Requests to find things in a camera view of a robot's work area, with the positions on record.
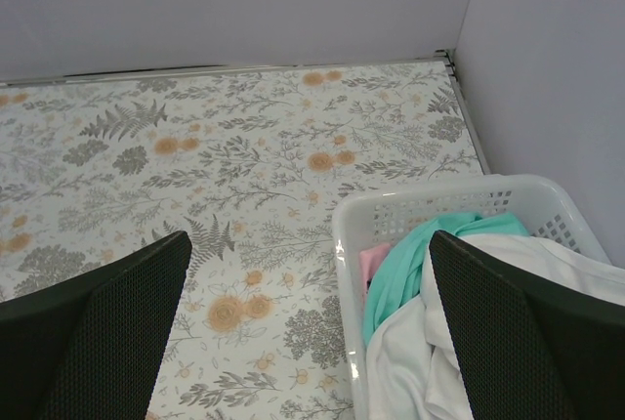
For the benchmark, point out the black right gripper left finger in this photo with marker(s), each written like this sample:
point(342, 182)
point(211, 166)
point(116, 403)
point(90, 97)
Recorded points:
point(91, 347)

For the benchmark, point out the white plastic laundry basket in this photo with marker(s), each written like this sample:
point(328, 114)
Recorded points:
point(365, 219)

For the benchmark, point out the white t-shirt in basket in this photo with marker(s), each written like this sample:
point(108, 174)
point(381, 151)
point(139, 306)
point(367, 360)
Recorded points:
point(412, 369)

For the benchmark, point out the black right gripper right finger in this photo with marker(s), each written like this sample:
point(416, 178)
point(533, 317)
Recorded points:
point(530, 346)

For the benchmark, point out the mint green shirt in basket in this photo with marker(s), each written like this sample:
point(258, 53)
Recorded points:
point(399, 277)

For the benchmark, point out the pink garment in basket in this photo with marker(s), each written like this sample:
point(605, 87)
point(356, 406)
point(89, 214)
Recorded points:
point(370, 261)

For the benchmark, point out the floral patterned table mat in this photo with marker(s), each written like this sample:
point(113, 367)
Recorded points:
point(258, 334)

